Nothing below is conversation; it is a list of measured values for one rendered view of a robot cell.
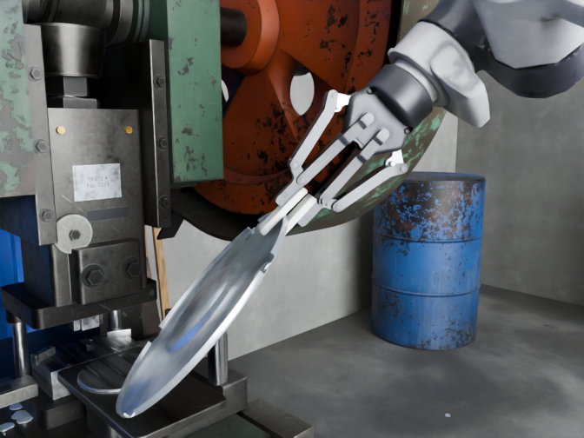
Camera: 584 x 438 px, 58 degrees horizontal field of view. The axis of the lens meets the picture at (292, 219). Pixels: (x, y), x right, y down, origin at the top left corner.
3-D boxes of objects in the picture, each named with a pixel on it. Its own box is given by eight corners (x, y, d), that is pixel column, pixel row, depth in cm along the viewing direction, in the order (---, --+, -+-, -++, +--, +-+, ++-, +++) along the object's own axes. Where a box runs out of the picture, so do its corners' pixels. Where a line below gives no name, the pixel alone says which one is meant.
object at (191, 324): (198, 393, 42) (190, 388, 42) (90, 434, 63) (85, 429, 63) (321, 177, 62) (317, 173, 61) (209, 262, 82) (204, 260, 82)
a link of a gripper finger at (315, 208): (323, 187, 62) (341, 204, 62) (294, 218, 62) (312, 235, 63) (326, 189, 60) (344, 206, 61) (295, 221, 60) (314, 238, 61)
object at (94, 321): (105, 324, 88) (103, 303, 87) (76, 332, 84) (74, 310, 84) (96, 320, 90) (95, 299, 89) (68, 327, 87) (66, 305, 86)
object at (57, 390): (142, 368, 91) (142, 343, 90) (53, 400, 81) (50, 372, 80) (118, 353, 97) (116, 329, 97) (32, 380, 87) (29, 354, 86)
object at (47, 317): (161, 313, 89) (160, 282, 88) (36, 348, 75) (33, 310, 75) (116, 292, 101) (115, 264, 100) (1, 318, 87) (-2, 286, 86)
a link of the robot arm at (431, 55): (405, 29, 64) (374, 62, 64) (450, 5, 51) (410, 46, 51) (471, 103, 66) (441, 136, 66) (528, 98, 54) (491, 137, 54)
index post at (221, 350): (229, 381, 93) (228, 328, 91) (215, 387, 91) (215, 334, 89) (220, 375, 95) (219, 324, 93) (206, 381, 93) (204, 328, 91)
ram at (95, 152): (162, 292, 83) (155, 97, 78) (66, 315, 73) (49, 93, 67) (112, 270, 95) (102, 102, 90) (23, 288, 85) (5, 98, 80)
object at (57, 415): (164, 385, 91) (163, 368, 91) (43, 431, 78) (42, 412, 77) (120, 356, 103) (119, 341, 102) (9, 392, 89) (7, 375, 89)
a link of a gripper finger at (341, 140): (377, 120, 59) (369, 109, 58) (302, 189, 59) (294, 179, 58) (368, 120, 62) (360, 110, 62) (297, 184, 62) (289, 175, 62)
